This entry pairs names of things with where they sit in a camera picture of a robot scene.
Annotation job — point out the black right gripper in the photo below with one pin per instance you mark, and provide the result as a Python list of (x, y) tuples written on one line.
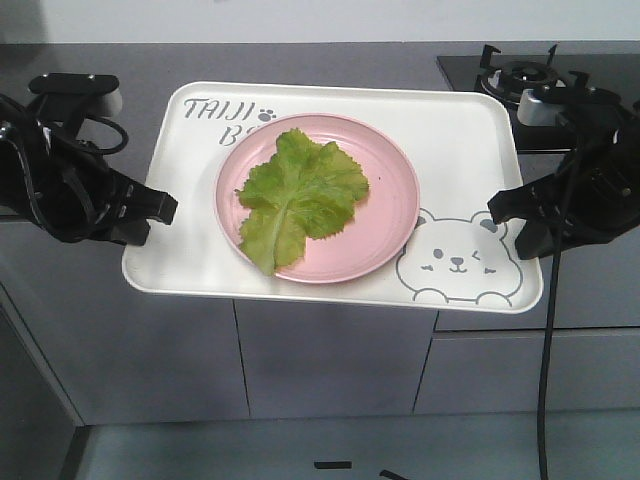
[(604, 202)]

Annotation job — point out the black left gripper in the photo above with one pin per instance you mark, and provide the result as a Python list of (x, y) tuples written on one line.
[(65, 187)]

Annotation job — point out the cream bear serving tray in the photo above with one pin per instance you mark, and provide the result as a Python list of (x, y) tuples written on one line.
[(459, 144)]

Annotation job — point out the pink round plate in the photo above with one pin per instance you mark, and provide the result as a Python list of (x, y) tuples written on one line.
[(382, 223)]

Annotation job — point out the green lettuce leaf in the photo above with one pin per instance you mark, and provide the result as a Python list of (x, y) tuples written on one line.
[(305, 191)]

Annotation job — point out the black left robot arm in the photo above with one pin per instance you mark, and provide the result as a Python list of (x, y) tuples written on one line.
[(13, 114)]

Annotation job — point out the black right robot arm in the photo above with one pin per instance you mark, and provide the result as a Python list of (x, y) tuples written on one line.
[(557, 187)]

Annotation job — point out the grey lower cabinet doors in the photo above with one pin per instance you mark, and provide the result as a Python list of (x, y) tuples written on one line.
[(117, 355)]

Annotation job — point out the black gas stove cooktop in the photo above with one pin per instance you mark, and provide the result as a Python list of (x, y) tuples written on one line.
[(505, 77)]

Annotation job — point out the black floor tape strip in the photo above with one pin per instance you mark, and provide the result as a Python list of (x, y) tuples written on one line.
[(387, 474), (333, 465)]

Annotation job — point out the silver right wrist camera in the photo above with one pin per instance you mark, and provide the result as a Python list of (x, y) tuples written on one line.
[(542, 106)]

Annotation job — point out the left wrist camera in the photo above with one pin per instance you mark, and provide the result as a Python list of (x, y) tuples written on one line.
[(60, 95)]

